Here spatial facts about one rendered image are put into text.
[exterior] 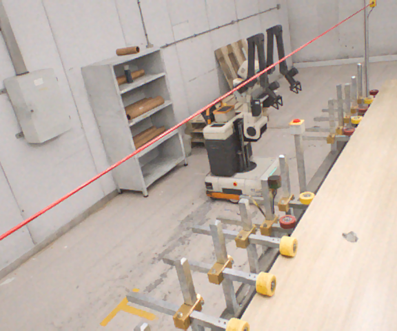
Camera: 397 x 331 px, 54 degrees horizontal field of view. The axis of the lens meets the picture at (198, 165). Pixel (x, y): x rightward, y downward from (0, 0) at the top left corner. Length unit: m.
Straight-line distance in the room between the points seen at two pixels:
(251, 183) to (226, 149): 0.42
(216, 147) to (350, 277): 2.48
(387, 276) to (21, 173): 3.29
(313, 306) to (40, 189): 3.18
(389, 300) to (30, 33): 3.67
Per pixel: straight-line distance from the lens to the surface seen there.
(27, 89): 3.83
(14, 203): 4.06
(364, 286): 1.64
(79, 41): 4.57
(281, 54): 3.82
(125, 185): 4.75
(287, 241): 1.74
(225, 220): 2.18
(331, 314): 1.53
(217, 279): 1.64
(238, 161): 4.05
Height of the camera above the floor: 1.98
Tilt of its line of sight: 23 degrees down
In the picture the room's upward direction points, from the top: 12 degrees counter-clockwise
